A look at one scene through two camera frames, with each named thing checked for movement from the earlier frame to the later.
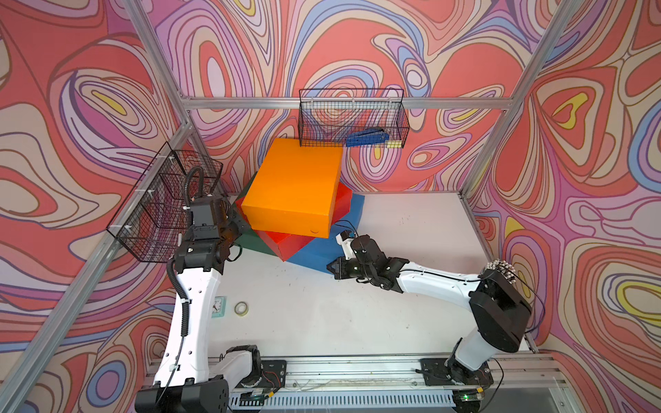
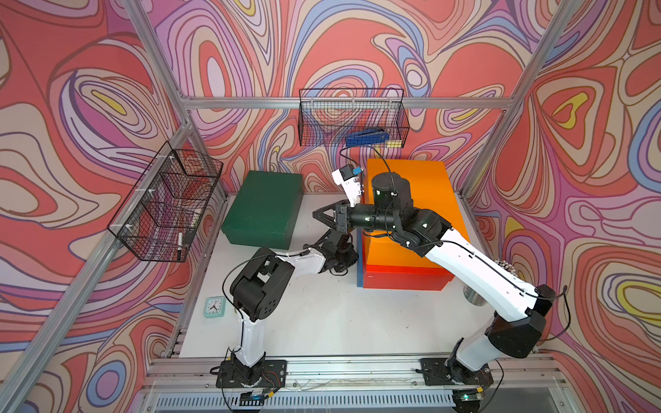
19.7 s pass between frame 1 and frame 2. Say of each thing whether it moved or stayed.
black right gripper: moved
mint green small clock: stayed
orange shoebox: moved
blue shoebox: moved
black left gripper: moved
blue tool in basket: stayed
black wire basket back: stayed
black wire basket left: stayed
